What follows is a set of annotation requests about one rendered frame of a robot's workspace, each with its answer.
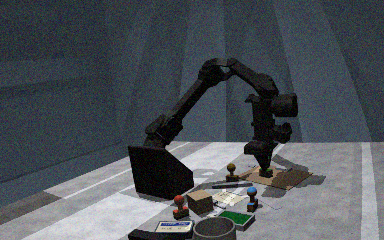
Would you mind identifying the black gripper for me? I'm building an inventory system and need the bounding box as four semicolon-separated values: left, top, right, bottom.
244;117;279;172

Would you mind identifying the tan cardboard box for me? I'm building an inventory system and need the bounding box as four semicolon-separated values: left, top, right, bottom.
186;189;214;216

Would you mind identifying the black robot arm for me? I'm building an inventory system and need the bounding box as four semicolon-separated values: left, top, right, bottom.
143;58;299;149

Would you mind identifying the dark grey flat bar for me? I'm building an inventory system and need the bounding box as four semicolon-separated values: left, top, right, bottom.
212;180;253;189

